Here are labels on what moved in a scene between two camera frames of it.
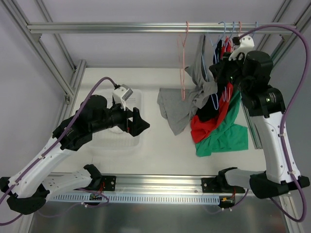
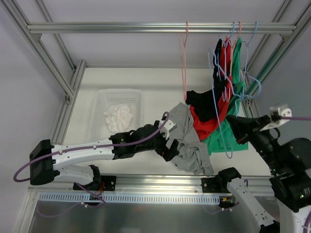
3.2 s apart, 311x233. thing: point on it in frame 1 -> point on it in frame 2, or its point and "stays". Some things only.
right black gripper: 219,72 -> 246,131
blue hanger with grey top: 216,45 -> 231,155
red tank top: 198,127 stays
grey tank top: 180,107 -> 194,155
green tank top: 229,136 stays
